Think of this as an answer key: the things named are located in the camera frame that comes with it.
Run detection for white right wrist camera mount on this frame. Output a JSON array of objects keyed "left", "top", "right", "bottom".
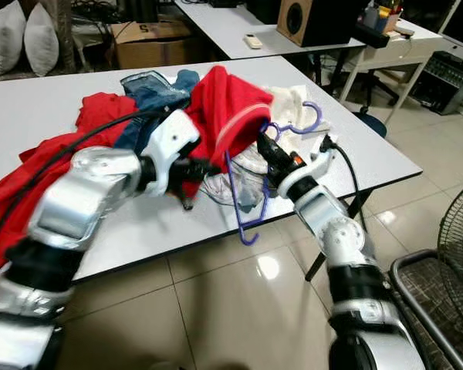
[{"left": 278, "top": 149, "right": 341, "bottom": 195}]

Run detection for white remote control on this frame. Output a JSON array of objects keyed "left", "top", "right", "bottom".
[{"left": 242, "top": 32, "right": 264, "bottom": 50}]

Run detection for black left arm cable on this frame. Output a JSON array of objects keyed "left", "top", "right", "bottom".
[{"left": 0, "top": 106, "right": 172, "bottom": 259}]

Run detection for white garment with label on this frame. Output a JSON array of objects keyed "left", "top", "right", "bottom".
[{"left": 203, "top": 83, "right": 334, "bottom": 210}]

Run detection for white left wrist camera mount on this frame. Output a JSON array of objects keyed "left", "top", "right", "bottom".
[{"left": 139, "top": 109, "right": 202, "bottom": 198}]

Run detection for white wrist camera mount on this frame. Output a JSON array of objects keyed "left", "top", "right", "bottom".
[
  {"left": 139, "top": 109, "right": 202, "bottom": 198},
  {"left": 278, "top": 149, "right": 341, "bottom": 195}
]

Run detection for white pillow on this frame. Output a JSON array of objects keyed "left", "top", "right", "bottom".
[
  {"left": 23, "top": 3, "right": 61, "bottom": 77},
  {"left": 0, "top": 0, "right": 26, "bottom": 77}
]

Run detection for white table black edge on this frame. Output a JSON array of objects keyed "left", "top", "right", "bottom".
[{"left": 0, "top": 55, "right": 423, "bottom": 284}]

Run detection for dark blue stool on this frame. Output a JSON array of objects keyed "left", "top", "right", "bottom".
[{"left": 354, "top": 111, "right": 389, "bottom": 140}]

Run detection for black wire fan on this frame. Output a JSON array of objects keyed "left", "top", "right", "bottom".
[{"left": 435, "top": 180, "right": 463, "bottom": 309}]

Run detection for plaid chair grey frame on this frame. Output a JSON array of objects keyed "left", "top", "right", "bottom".
[{"left": 389, "top": 247, "right": 463, "bottom": 370}]

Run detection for wooden black speaker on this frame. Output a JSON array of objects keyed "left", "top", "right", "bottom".
[{"left": 275, "top": 0, "right": 373, "bottom": 49}]

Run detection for plain red garment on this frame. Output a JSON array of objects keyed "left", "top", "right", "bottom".
[{"left": 0, "top": 92, "right": 141, "bottom": 283}]

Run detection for black organizer box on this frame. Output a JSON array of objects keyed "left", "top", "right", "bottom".
[{"left": 354, "top": 0, "right": 407, "bottom": 50}]

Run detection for purple clothes hanger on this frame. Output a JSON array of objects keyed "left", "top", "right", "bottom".
[{"left": 223, "top": 99, "right": 326, "bottom": 247}]

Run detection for black amplifier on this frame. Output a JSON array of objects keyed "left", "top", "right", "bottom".
[{"left": 408, "top": 49, "right": 463, "bottom": 117}]

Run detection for brown cardboard box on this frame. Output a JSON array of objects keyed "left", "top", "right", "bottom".
[{"left": 110, "top": 20, "right": 211, "bottom": 71}]

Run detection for blue jeans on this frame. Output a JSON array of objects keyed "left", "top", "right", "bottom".
[{"left": 111, "top": 69, "right": 202, "bottom": 153}]

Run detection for white desk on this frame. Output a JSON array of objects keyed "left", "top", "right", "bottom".
[{"left": 173, "top": 0, "right": 442, "bottom": 128}]

